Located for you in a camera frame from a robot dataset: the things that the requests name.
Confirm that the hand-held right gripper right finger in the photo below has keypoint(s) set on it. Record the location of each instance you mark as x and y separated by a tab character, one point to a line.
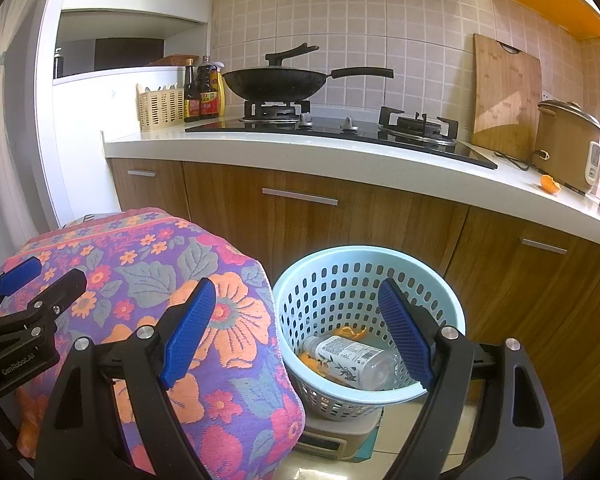
405	335

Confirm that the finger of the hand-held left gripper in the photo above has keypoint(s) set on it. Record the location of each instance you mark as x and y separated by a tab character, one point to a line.
17	275
65	287

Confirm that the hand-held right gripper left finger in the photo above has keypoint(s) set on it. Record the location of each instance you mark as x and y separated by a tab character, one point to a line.
190	330

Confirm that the light blue perforated waste basket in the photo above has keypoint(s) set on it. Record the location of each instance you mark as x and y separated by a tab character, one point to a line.
330	270

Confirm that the orange peel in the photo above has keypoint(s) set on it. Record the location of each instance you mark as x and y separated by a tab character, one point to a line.
550	185
352	333
310	362

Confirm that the clear plastic bottle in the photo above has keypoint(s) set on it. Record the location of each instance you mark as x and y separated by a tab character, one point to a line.
350	360

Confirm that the floral purple orange cloth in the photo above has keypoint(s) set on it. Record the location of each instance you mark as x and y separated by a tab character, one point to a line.
130	270

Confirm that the wooden kitchen cabinet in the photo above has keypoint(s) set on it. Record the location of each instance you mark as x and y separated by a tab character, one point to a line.
380	220

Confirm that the white teal low stool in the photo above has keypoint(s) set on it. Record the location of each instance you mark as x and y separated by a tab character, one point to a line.
335	435

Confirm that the white curtain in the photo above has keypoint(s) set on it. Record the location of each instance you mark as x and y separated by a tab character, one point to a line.
10	135

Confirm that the beige slotted utensil basket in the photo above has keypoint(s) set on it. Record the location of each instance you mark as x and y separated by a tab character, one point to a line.
161	110

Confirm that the black gas hob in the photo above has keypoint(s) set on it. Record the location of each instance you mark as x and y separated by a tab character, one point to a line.
340	135

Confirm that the dark flask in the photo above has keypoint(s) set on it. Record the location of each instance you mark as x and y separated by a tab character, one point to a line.
58	62

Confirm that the dark soy sauce bottle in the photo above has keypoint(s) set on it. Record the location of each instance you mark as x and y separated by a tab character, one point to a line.
192	100

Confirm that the red label sauce bottle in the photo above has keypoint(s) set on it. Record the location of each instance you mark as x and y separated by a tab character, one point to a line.
209	95

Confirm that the yellow bottle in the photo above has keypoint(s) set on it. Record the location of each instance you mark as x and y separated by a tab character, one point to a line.
222	90

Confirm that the brown rice cooker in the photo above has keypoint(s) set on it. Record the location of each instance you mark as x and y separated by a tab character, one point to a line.
565	150

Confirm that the wooden cutting board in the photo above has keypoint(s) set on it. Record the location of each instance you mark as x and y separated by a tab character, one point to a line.
505	95

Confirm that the black wok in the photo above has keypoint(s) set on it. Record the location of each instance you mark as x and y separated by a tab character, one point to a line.
275	82

